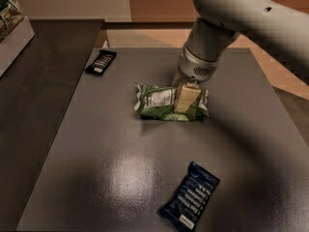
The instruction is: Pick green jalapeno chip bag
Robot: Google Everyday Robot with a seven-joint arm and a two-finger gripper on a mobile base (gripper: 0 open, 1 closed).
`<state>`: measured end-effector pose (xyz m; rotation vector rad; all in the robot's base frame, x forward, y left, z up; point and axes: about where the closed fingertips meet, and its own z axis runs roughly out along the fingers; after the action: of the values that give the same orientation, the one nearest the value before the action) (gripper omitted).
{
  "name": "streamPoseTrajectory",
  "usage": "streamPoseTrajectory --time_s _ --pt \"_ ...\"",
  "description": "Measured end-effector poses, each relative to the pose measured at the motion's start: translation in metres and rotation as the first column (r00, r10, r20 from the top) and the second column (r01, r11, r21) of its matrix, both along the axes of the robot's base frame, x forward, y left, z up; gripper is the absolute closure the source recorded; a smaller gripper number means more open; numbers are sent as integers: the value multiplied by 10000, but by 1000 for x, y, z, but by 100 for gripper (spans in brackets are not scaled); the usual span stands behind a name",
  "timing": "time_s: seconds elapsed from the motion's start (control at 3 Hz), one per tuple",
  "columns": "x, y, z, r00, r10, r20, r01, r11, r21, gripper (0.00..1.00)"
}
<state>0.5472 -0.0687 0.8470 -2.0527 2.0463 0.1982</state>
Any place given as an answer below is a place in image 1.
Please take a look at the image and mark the green jalapeno chip bag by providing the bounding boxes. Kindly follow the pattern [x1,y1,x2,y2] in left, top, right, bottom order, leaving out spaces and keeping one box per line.
[134,84,210,122]

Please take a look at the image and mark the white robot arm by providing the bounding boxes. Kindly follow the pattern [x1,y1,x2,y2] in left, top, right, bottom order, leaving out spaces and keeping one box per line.
[173,0,309,87]

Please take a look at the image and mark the dark blue snack bag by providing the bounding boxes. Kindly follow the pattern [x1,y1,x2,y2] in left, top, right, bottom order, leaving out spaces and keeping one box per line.
[158,161,220,232]

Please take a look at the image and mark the black snack bar wrapper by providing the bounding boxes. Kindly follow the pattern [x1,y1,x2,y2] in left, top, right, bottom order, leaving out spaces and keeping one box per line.
[85,49,117,75]

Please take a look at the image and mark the white snack display box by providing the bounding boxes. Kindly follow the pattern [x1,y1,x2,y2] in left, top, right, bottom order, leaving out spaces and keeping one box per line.
[0,16,35,77]

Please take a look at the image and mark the patterned snack bags in box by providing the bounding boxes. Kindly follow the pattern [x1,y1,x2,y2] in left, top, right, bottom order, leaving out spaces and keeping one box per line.
[0,0,24,42]

